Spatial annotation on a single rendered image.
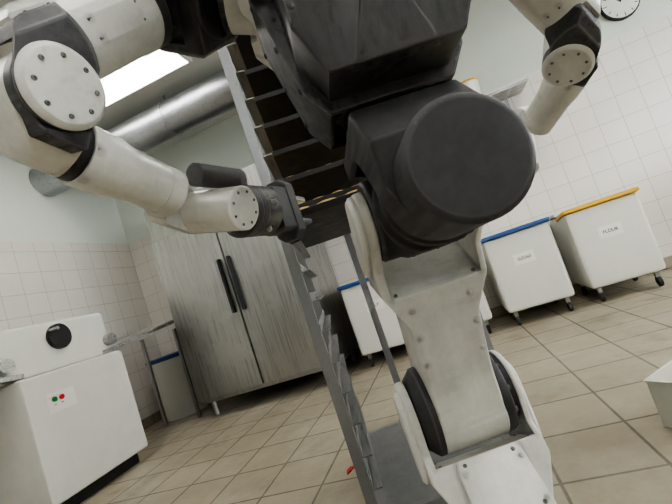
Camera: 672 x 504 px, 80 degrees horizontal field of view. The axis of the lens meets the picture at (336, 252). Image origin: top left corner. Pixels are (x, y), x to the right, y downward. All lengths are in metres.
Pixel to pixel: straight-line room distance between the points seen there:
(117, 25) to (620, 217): 3.54
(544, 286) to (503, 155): 3.25
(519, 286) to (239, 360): 2.46
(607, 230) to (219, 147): 3.91
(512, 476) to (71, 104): 0.70
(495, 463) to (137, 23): 0.74
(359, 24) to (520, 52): 4.19
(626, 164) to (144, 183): 4.29
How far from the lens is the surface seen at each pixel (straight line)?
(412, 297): 0.58
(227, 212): 0.58
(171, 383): 4.72
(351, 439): 1.23
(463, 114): 0.37
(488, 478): 0.69
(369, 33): 0.46
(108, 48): 0.54
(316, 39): 0.45
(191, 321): 3.98
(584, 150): 4.44
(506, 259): 3.54
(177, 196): 0.56
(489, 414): 0.69
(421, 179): 0.34
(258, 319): 3.64
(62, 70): 0.47
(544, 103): 0.92
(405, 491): 1.40
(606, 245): 3.71
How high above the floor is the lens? 0.79
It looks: 5 degrees up
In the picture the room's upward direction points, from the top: 19 degrees counter-clockwise
